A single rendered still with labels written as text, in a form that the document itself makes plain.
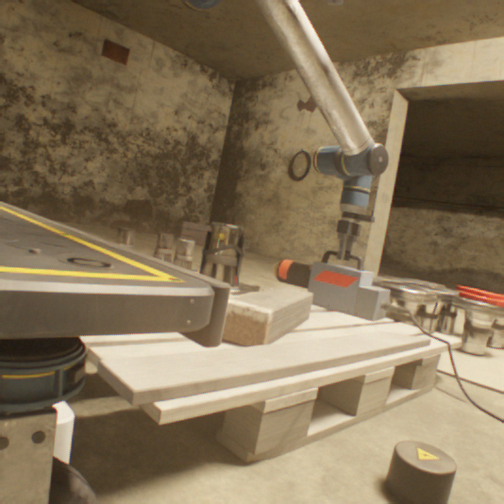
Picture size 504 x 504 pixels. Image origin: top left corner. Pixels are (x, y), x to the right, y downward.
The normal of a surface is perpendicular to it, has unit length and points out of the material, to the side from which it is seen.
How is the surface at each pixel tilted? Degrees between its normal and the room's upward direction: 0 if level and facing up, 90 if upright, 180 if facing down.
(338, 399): 90
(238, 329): 90
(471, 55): 90
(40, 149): 90
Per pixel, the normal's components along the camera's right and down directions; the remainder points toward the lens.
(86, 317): 0.69, 0.15
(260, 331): -0.34, -0.04
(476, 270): -0.70, -0.11
